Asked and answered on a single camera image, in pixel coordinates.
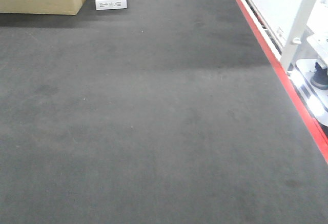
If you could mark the red conveyor edge rail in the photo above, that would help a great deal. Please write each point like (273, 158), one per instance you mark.
(272, 55)

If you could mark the white conveyor frame post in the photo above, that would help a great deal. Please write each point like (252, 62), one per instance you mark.
(297, 30)

